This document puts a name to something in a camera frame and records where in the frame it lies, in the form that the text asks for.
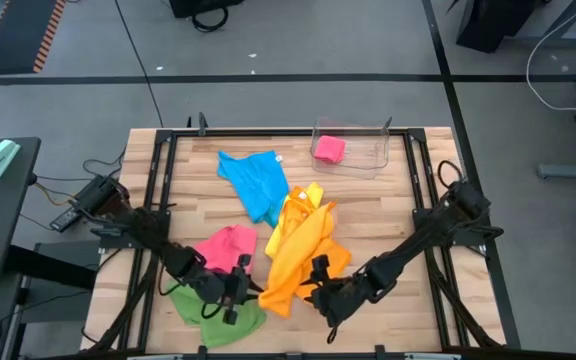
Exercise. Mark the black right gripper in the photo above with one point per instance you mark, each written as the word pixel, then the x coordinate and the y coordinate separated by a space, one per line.
pixel 340 297

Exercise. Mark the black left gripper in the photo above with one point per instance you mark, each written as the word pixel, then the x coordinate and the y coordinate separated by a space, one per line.
pixel 228 292

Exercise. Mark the pink microfiber towel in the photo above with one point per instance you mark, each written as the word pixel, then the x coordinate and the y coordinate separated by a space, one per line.
pixel 223 247
pixel 329 149

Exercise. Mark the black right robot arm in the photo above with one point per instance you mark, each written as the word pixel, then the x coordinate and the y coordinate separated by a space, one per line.
pixel 418 240

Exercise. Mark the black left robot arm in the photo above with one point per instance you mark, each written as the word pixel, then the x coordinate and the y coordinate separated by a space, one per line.
pixel 153 232

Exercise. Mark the green microfiber towel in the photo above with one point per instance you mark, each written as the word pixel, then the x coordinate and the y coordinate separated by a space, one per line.
pixel 233 335

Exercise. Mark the blue microfiber towel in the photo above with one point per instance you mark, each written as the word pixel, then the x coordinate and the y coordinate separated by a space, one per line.
pixel 258 182

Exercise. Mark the clear plastic bin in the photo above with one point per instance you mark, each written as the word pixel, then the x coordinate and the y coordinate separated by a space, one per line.
pixel 363 150

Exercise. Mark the black power adapter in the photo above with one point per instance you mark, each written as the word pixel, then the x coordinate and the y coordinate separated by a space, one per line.
pixel 63 221

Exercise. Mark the black side table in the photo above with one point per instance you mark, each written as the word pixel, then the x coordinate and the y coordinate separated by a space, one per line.
pixel 3 210

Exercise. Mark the black equipment base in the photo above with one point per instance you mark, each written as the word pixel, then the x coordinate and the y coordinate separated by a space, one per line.
pixel 203 6

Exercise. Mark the black cabinet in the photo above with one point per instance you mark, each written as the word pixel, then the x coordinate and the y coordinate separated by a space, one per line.
pixel 493 20

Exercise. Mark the black orange-striped floor mat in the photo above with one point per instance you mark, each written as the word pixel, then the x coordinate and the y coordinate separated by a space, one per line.
pixel 13 35

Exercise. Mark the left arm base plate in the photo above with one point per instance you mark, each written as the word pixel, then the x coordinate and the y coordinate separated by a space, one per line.
pixel 118 243

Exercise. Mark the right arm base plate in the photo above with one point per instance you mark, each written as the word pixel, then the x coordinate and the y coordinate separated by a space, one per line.
pixel 475 241

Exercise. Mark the grey metal desk frame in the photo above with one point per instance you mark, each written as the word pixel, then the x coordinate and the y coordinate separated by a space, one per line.
pixel 58 249

